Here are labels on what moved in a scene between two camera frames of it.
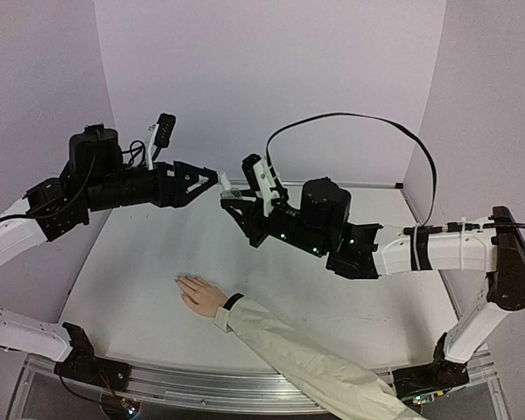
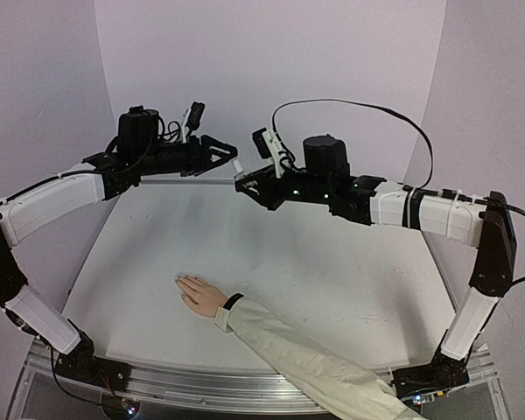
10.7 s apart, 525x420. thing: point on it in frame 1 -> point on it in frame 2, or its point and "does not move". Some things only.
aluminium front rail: (192, 388) does not move
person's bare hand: (199, 295) does not move
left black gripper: (178, 196) -> (201, 155)
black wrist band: (231, 301) does not move
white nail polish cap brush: (225, 181) -> (237, 165)
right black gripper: (257, 217) -> (276, 188)
